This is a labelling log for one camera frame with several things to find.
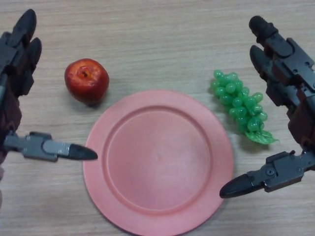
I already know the red apple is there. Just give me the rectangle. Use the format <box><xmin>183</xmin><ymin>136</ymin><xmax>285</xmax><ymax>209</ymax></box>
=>
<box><xmin>64</xmin><ymin>58</ymin><xmax>110</xmax><ymax>105</ymax></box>

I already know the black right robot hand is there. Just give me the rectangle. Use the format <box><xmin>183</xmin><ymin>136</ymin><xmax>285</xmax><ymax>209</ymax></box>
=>
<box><xmin>219</xmin><ymin>15</ymin><xmax>315</xmax><ymax>199</ymax></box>

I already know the green grape bunch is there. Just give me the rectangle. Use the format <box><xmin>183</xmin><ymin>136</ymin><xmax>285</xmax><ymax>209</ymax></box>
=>
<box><xmin>209</xmin><ymin>69</ymin><xmax>280</xmax><ymax>146</ymax></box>

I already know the pink round plate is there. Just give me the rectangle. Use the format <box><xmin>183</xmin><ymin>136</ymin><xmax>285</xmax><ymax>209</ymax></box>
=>
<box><xmin>82</xmin><ymin>89</ymin><xmax>233</xmax><ymax>236</ymax></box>

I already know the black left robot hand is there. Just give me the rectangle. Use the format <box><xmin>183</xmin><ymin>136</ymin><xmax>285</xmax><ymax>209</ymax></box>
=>
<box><xmin>0</xmin><ymin>9</ymin><xmax>98</xmax><ymax>164</ymax></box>

